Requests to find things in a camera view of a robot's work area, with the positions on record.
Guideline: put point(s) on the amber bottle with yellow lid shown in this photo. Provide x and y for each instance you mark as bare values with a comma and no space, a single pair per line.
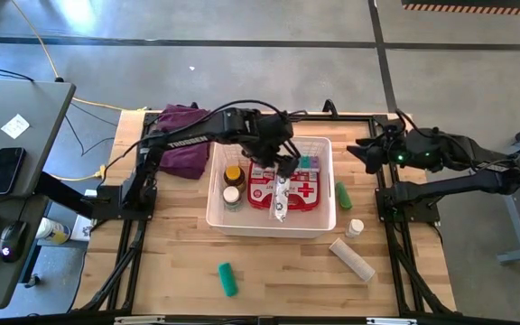
234,177

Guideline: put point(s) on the black aluminium table frame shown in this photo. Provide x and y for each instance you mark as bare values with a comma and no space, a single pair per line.
355,118

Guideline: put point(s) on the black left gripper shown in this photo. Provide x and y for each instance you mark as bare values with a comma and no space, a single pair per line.
266,135

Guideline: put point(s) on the teal bandage roll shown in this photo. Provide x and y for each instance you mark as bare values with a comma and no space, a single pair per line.
228,280

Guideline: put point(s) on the silver metal bracket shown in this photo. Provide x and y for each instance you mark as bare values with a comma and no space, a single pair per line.
140,320
391,321

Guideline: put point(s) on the small white pill bottle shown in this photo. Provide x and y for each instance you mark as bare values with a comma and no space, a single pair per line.
355,228

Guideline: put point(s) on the white can with yellow label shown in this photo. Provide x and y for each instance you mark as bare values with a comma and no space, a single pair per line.
52,231

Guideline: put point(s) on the grey office desk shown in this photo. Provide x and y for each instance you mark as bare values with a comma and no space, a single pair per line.
16,171

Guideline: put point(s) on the purple folded cloth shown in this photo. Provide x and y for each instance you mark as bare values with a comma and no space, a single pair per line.
183,164

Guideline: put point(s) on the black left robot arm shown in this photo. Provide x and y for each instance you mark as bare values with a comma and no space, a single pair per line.
188,137

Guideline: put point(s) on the bright green bandage roll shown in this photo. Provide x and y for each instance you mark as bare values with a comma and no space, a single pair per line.
343,196

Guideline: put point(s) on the black mat with hazard stripe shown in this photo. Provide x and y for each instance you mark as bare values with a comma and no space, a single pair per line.
476,3

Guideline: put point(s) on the black arched bracket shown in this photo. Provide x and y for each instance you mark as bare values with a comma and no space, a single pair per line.
193,105
330,108

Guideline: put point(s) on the white printed sheet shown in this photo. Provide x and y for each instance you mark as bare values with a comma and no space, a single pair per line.
81,228

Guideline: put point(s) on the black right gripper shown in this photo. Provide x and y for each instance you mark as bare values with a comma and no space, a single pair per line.
409,149

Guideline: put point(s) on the rainbow weekly pill organizer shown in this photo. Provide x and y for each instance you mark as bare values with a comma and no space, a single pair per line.
309,162

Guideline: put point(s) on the black smartphone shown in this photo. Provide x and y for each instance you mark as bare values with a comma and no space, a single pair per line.
3,171

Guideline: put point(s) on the black desk foot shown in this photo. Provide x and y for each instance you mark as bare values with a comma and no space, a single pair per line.
61,193

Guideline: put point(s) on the white perforated plastic basket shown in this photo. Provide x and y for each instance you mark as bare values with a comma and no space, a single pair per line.
264,230

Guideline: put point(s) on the black computer mouse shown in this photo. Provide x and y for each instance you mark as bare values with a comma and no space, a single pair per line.
12,241

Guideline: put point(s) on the red first aid kit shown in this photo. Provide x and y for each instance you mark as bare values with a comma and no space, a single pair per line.
307,189

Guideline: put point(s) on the white paper note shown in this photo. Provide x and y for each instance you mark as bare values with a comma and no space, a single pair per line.
15,126

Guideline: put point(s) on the clear bottle with white lid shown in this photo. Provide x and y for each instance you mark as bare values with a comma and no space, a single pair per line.
231,198

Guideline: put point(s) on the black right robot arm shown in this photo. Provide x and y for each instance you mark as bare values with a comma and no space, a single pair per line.
458,185

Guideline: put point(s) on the beige gauze roll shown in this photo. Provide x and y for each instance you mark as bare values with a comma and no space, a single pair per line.
352,259

